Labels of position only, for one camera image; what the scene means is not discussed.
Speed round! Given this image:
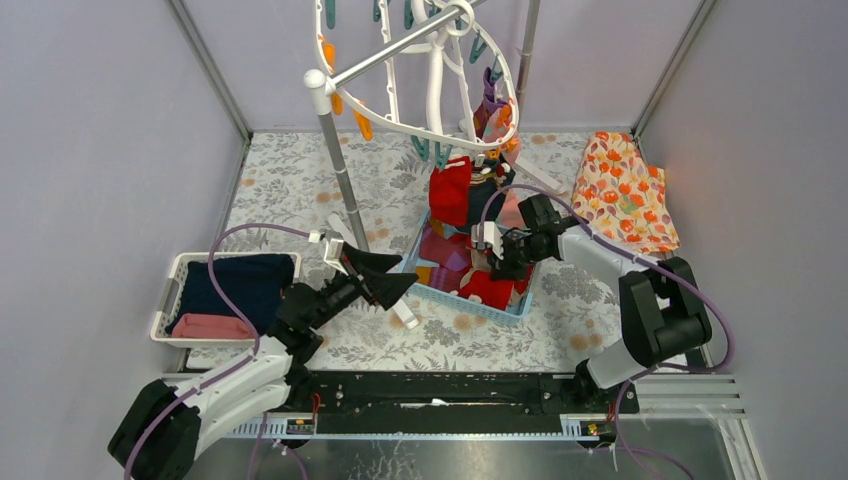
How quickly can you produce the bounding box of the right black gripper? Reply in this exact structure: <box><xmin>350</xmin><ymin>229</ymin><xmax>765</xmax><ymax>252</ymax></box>
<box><xmin>487</xmin><ymin>234</ymin><xmax>549</xmax><ymax>282</ymax></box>

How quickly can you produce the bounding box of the red beige sock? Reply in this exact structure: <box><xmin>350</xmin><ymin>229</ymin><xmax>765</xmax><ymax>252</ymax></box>
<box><xmin>457</xmin><ymin>253</ymin><xmax>529</xmax><ymax>310</ymax></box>

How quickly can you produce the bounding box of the white clip hanger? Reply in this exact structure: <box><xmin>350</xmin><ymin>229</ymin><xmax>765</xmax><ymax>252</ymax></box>
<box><xmin>303</xmin><ymin>1</ymin><xmax>521</xmax><ymax>151</ymax></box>

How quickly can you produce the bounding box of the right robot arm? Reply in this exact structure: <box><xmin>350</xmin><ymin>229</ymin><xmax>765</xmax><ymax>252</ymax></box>
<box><xmin>474</xmin><ymin>193</ymin><xmax>713</xmax><ymax>412</ymax></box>

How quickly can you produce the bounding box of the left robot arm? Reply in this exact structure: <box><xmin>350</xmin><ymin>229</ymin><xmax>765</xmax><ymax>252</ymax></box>
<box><xmin>107</xmin><ymin>239</ymin><xmax>418</xmax><ymax>479</ymax></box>

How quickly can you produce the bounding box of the pink sock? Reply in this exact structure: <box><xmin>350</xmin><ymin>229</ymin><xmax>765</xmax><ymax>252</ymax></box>
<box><xmin>498</xmin><ymin>135</ymin><xmax>525</xmax><ymax>228</ymax></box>

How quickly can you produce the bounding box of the blue plastic basket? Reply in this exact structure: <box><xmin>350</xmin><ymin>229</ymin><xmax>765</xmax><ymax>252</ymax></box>
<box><xmin>399</xmin><ymin>210</ymin><xmax>537</xmax><ymax>327</ymax></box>

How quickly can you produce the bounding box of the purple patchwork sock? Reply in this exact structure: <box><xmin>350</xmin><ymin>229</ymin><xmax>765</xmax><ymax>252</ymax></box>
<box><xmin>415</xmin><ymin>223</ymin><xmax>471</xmax><ymax>293</ymax></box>

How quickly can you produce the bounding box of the navy christmas sock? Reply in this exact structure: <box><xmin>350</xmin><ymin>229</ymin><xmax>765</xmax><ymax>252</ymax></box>
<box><xmin>461</xmin><ymin>158</ymin><xmax>516</xmax><ymax>233</ymax></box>

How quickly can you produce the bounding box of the orange floral cloth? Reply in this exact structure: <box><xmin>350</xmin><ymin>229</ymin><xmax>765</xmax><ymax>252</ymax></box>
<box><xmin>571</xmin><ymin>131</ymin><xmax>680</xmax><ymax>254</ymax></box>

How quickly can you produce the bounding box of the floral table mat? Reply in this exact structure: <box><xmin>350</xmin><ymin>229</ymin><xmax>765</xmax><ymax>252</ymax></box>
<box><xmin>186</xmin><ymin>129</ymin><xmax>690</xmax><ymax>374</ymax></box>

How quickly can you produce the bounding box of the navy folded cloth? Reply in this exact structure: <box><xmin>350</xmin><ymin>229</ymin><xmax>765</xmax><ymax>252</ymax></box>
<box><xmin>166</xmin><ymin>253</ymin><xmax>297</xmax><ymax>335</ymax></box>

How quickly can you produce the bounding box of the purple patterned sock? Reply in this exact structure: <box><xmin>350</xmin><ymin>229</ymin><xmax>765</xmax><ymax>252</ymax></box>
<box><xmin>473</xmin><ymin>67</ymin><xmax>514</xmax><ymax>141</ymax></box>

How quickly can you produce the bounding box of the pink folded cloth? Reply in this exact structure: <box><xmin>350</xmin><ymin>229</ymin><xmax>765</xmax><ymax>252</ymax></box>
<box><xmin>171</xmin><ymin>313</ymin><xmax>254</xmax><ymax>340</ymax></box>

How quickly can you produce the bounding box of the white plastic basket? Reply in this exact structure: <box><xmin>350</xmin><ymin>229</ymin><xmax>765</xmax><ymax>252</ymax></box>
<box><xmin>150</xmin><ymin>251</ymin><xmax>303</xmax><ymax>350</ymax></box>

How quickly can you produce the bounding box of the metal drying rack stand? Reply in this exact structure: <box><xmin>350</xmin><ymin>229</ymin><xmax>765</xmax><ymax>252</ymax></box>
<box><xmin>303</xmin><ymin>0</ymin><xmax>564</xmax><ymax>331</ymax></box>

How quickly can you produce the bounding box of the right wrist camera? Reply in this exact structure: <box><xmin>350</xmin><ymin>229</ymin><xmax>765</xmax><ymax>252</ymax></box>
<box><xmin>470</xmin><ymin>221</ymin><xmax>503</xmax><ymax>257</ymax></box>

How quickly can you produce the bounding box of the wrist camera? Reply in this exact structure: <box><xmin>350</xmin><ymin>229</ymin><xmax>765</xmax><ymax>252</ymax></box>
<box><xmin>470</xmin><ymin>221</ymin><xmax>503</xmax><ymax>257</ymax></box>
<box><xmin>308</xmin><ymin>230</ymin><xmax>347</xmax><ymax>274</ymax></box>

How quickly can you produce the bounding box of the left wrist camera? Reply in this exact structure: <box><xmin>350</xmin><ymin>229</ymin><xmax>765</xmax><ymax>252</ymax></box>
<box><xmin>308</xmin><ymin>230</ymin><xmax>347</xmax><ymax>274</ymax></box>

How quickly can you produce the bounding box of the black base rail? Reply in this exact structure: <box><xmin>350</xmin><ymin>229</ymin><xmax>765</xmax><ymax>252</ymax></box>
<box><xmin>273</xmin><ymin>370</ymin><xmax>639</xmax><ymax>436</ymax></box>

